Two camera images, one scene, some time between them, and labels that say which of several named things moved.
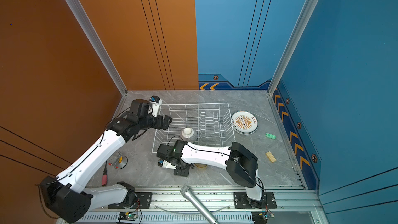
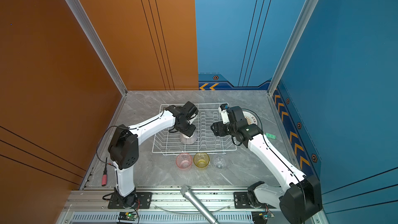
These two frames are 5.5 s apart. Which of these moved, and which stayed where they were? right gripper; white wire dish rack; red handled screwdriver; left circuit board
Moved: right gripper
Stayed: red handled screwdriver; white wire dish rack; left circuit board
